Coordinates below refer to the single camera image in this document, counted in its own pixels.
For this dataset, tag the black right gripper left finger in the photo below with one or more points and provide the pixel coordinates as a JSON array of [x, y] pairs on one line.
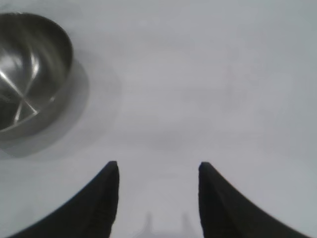
[[94, 213]]

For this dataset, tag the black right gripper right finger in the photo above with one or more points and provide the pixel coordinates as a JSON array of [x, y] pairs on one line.
[[223, 213]]

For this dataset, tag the stainless steel mixing bowl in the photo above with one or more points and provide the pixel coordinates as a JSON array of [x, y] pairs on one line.
[[29, 74]]

